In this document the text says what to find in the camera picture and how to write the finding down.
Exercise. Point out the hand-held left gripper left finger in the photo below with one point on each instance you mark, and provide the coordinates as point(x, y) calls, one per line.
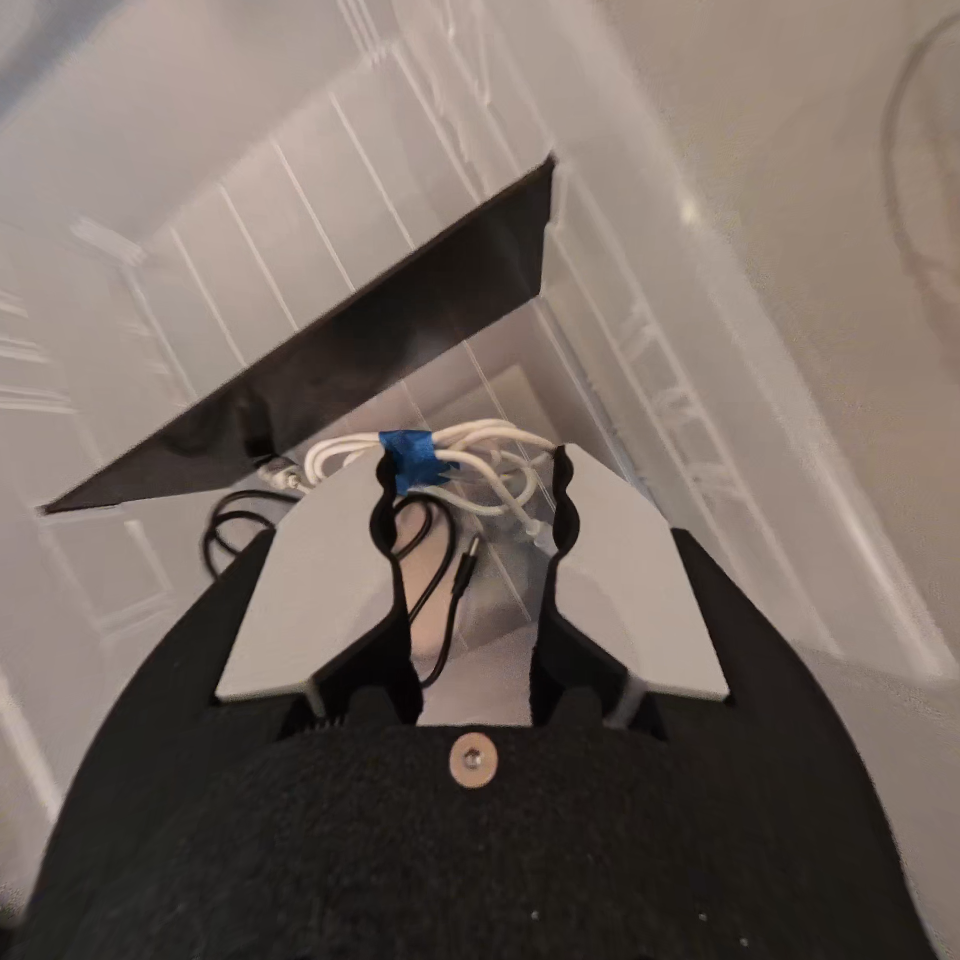
point(315, 600)

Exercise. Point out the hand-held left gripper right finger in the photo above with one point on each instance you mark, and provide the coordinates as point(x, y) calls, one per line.
point(637, 600)

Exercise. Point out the clear plastic organizer box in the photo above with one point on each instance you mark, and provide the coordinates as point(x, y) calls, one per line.
point(225, 225)

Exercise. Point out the black divider plate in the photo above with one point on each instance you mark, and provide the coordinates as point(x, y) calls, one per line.
point(337, 375)

